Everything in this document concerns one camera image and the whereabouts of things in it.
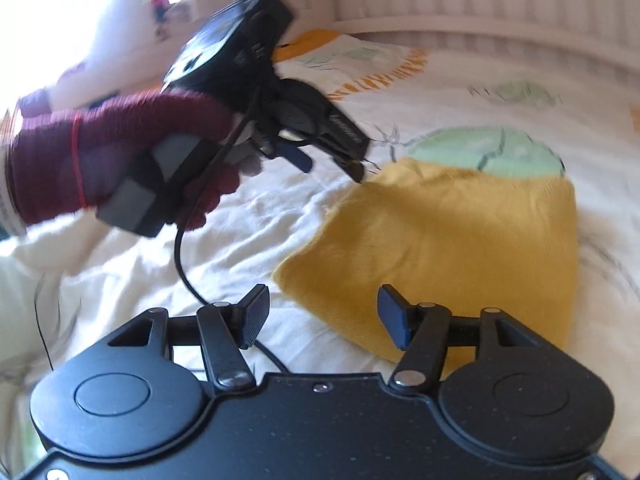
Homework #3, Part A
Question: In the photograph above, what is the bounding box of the black cable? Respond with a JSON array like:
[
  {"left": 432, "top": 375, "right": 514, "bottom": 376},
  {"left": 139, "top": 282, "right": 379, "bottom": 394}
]
[{"left": 174, "top": 75, "right": 288, "bottom": 376}]

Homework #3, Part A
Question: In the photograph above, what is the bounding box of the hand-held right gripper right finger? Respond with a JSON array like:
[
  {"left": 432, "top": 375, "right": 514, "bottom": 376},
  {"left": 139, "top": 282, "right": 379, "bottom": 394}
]
[{"left": 376, "top": 284, "right": 538, "bottom": 392}]

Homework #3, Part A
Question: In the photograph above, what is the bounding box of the yellow knit sweater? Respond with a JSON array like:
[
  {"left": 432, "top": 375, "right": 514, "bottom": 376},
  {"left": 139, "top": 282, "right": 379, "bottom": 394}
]
[{"left": 271, "top": 157, "right": 581, "bottom": 366}]

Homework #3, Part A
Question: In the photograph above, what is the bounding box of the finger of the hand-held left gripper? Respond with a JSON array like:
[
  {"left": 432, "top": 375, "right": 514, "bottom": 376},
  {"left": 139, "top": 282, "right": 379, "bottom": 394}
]
[
  {"left": 276, "top": 140, "right": 312, "bottom": 174},
  {"left": 329, "top": 151, "right": 369, "bottom": 184}
]

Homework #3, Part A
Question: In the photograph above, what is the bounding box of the person's left hand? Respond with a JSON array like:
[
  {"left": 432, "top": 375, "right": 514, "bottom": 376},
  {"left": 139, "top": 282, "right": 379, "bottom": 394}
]
[{"left": 75, "top": 87, "right": 242, "bottom": 232}]

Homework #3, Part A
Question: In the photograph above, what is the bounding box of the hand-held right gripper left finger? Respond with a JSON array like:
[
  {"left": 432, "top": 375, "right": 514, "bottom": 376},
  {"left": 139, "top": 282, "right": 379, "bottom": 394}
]
[{"left": 107, "top": 283, "right": 271, "bottom": 391}]

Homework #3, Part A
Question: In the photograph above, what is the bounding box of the person's left forearm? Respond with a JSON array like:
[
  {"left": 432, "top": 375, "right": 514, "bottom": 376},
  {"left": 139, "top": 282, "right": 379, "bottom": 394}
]
[{"left": 0, "top": 110, "right": 83, "bottom": 238}]

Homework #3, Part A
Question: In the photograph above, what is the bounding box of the colourful printed cloth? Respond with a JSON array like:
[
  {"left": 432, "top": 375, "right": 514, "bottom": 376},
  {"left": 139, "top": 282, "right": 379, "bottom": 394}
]
[{"left": 144, "top": 0, "right": 197, "bottom": 41}]

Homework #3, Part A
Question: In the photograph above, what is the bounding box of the white printed bed blanket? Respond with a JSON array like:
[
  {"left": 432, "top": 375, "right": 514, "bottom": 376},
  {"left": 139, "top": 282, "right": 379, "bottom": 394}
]
[{"left": 0, "top": 30, "right": 640, "bottom": 480}]

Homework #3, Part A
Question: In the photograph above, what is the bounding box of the white wooden bed frame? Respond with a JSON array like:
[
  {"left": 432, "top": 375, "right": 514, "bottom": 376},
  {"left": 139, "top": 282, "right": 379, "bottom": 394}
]
[{"left": 277, "top": 0, "right": 640, "bottom": 68}]

